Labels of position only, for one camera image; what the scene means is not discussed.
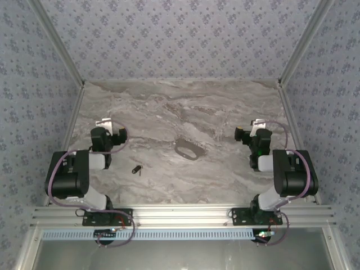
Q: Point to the black plastic key fob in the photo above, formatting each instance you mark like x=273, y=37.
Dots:
x=136, y=169

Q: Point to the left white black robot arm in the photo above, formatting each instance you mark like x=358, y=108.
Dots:
x=67, y=174

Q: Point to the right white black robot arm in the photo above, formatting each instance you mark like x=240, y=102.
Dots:
x=295, y=174

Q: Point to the controller board with green light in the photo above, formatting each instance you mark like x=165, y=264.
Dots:
x=264, y=234

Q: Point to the small black controller board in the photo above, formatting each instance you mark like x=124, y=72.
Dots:
x=105, y=234

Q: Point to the grey metal panel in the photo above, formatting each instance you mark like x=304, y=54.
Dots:
x=180, y=256

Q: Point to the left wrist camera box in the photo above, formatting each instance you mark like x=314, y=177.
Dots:
x=104, y=125

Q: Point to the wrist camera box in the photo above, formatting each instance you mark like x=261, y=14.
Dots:
x=257, y=125
x=104, y=125

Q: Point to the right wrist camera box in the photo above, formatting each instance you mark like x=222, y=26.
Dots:
x=257, y=125

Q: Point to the aluminium table side rail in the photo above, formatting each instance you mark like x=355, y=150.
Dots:
x=73, y=115
x=289, y=115

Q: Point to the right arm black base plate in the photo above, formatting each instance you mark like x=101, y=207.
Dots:
x=242, y=218

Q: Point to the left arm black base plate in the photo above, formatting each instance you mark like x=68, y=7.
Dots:
x=123, y=218

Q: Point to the wide aluminium base rail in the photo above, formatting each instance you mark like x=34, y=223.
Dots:
x=180, y=215

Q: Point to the aluminium corner post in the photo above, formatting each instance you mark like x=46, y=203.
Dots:
x=306, y=42
x=56, y=42

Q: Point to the aluminium lower frame bar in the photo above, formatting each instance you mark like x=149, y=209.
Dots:
x=26, y=250
x=336, y=250

